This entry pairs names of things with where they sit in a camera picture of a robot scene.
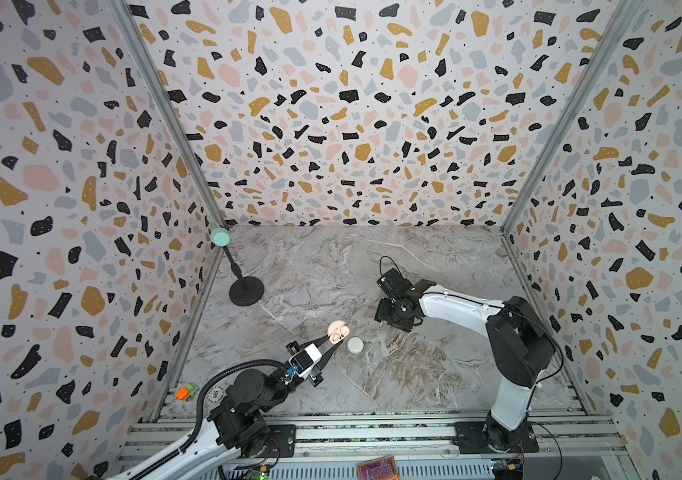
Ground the pink earbud charging case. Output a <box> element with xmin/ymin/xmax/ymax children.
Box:
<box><xmin>327</xmin><ymin>320</ymin><xmax>350</xmax><ymax>345</ymax></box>

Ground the white earbud charging case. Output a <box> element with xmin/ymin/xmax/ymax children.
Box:
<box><xmin>346</xmin><ymin>337</ymin><xmax>365</xmax><ymax>355</ymax></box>

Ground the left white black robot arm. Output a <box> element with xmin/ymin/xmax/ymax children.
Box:
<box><xmin>115</xmin><ymin>334</ymin><xmax>344</xmax><ymax>479</ymax></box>

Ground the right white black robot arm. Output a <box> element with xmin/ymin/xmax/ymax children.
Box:
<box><xmin>375</xmin><ymin>268</ymin><xmax>559</xmax><ymax>438</ymax></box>

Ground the microphone stand with green ball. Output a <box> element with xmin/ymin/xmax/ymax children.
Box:
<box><xmin>210</xmin><ymin>227</ymin><xmax>265</xmax><ymax>307</ymax></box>

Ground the pink circuit board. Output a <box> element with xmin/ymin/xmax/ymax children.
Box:
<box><xmin>356</xmin><ymin>456</ymin><xmax>399</xmax><ymax>480</ymax></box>

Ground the orange green connector block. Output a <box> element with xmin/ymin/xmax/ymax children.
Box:
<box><xmin>174</xmin><ymin>382</ymin><xmax>201</xmax><ymax>402</ymax></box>

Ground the right small electronics board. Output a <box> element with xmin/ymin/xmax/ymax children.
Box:
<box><xmin>491</xmin><ymin>458</ymin><xmax>524</xmax><ymax>480</ymax></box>

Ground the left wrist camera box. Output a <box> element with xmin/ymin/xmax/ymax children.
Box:
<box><xmin>285</xmin><ymin>342</ymin><xmax>322</xmax><ymax>379</ymax></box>

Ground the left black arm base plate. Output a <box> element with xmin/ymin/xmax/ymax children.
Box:
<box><xmin>240</xmin><ymin>424</ymin><xmax>297</xmax><ymax>459</ymax></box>

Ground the black corrugated cable conduit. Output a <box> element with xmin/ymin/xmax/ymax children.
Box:
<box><xmin>106</xmin><ymin>358</ymin><xmax>288</xmax><ymax>480</ymax></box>

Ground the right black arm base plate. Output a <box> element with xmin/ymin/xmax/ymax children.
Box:
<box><xmin>452</xmin><ymin>418</ymin><xmax>539</xmax><ymax>454</ymax></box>

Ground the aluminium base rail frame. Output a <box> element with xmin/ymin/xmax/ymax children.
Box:
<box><xmin>118</xmin><ymin>410</ymin><xmax>624</xmax><ymax>480</ymax></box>

